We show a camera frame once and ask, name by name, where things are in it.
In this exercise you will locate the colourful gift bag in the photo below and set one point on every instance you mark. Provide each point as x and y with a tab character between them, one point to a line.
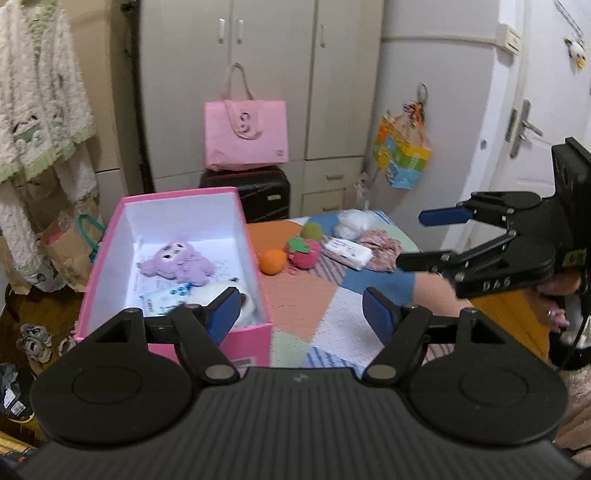
401	157

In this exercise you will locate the cream fleece robe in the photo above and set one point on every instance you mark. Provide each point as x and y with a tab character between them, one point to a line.
41	92

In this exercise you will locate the pink floral scrunchie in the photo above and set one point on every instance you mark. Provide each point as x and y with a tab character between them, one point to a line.
383	249

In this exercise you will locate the hanging duck toy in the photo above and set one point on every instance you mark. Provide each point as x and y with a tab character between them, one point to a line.
576	53

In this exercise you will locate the orange plush fruit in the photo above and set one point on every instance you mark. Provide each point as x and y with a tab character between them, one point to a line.
272	263

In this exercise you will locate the beige wall switch box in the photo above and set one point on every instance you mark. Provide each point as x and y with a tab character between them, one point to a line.
509	39

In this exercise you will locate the dark plastic package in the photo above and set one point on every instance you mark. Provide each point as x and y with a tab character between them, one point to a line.
14	392

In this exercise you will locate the brown paper bag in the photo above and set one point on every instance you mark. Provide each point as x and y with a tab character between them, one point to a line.
69	258

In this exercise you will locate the white fluffy plush toy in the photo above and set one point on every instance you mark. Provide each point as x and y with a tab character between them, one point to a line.
207	291

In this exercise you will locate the beige wooden board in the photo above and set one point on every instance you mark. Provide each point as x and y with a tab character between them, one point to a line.
101	92

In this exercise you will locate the purple plush toy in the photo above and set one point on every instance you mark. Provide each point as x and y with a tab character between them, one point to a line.
180	263

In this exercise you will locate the pink tote bag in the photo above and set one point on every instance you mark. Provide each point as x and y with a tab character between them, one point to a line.
247	134

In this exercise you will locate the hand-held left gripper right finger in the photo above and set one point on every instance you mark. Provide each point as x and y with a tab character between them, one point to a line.
376	314

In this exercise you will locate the pink strawberry plush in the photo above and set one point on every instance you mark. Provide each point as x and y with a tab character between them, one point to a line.
304	254

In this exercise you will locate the blue white wipes pack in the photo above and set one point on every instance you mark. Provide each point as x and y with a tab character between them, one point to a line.
161	300

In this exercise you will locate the white tissue pack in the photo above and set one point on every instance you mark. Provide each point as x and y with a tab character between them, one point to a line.
346	251

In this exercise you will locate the person's right hand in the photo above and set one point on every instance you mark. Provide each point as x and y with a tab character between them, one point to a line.
556	304

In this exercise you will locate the grey sneakers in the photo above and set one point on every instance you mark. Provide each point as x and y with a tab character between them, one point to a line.
34	341

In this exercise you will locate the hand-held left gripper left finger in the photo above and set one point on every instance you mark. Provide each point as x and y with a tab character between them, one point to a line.
226	311

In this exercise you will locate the black clothes rack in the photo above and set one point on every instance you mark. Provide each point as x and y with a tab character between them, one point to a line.
138	115

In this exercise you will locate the beige wardrobe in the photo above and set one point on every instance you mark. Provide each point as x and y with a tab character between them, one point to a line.
277	83

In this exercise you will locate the pink storage box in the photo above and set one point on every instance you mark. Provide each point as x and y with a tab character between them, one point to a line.
251	344

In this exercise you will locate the green plush ball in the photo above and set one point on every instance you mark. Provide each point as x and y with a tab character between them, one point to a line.
313	230

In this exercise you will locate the patchwork blanket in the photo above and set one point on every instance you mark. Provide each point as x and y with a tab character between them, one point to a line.
314	295

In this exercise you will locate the white door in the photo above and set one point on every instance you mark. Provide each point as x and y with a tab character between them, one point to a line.
540	69

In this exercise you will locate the black suitcase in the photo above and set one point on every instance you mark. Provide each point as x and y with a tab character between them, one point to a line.
263	194

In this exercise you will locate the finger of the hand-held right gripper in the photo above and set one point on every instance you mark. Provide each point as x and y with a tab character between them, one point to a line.
425	261
445	217

